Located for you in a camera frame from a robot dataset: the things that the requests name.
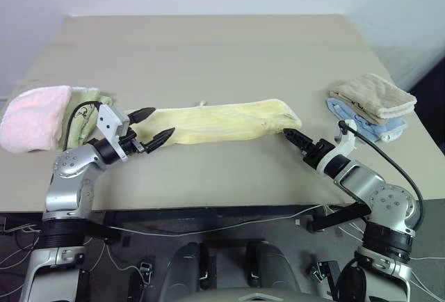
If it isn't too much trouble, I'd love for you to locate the thin white cord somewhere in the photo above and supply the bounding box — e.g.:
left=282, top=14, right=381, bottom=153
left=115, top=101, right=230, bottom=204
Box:
left=100, top=203, right=331, bottom=237

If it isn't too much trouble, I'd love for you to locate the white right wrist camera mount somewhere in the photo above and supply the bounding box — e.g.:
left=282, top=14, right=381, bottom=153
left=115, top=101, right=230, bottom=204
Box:
left=315, top=119, right=359, bottom=175

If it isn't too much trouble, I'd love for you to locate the green printed towel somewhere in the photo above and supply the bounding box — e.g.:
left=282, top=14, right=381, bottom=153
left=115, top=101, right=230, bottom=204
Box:
left=62, top=86, right=114, bottom=150

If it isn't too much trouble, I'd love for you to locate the blue folded towel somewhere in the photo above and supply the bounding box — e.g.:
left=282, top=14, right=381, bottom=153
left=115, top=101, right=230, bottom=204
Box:
left=325, top=97, right=409, bottom=144

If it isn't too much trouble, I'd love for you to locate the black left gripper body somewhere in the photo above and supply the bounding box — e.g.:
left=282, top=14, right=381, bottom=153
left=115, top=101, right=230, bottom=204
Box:
left=120, top=126, right=154, bottom=155

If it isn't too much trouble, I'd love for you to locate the pink folded towel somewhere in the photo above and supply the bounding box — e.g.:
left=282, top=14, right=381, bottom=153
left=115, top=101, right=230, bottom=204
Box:
left=0, top=85, right=73, bottom=154

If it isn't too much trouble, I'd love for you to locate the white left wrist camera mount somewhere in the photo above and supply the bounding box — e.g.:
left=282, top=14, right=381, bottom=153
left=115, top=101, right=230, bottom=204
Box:
left=96, top=104, right=131, bottom=161

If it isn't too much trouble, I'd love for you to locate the dark rounded shape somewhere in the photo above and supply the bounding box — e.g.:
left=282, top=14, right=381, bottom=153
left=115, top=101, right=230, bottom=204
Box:
left=243, top=240, right=304, bottom=302
left=159, top=241, right=210, bottom=302

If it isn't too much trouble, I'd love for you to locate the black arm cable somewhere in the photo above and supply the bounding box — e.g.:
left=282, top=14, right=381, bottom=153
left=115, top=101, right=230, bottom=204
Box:
left=65, top=101, right=104, bottom=143
left=337, top=120, right=426, bottom=234

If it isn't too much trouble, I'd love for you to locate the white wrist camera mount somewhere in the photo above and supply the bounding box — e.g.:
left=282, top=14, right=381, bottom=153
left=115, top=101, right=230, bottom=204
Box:
left=315, top=119, right=359, bottom=175
left=96, top=104, right=131, bottom=161

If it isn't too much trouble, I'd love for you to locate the beige folded towel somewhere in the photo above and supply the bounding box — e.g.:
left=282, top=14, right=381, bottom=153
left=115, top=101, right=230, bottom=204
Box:
left=328, top=73, right=418, bottom=126

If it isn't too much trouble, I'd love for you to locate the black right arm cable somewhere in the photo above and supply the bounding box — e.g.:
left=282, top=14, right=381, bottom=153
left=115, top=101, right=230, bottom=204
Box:
left=337, top=120, right=426, bottom=234

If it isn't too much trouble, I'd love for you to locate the metal latch clamp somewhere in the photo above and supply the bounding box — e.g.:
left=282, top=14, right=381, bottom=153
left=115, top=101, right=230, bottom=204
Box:
left=137, top=262, right=154, bottom=285
left=310, top=260, right=341, bottom=283

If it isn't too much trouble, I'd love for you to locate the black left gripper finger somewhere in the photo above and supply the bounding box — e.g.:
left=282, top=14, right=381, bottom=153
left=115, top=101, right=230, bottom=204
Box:
left=129, top=106, right=157, bottom=125
left=143, top=127, right=176, bottom=154

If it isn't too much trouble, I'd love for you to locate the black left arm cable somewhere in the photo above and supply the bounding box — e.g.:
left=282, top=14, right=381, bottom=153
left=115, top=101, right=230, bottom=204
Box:
left=65, top=101, right=104, bottom=143

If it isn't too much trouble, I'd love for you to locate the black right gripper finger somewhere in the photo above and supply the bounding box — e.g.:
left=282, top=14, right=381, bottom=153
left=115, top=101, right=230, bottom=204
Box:
left=282, top=127, right=314, bottom=147
left=284, top=132, right=310, bottom=153

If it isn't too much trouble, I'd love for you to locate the yellow towel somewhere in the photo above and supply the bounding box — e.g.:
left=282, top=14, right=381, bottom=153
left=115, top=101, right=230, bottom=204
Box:
left=125, top=97, right=302, bottom=148

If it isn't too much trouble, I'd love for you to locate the black table frame bar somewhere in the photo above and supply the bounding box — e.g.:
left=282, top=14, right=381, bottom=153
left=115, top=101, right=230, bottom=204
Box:
left=83, top=202, right=371, bottom=244

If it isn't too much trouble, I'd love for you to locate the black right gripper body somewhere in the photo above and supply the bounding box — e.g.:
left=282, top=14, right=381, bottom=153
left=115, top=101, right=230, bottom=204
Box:
left=301, top=138, right=337, bottom=171

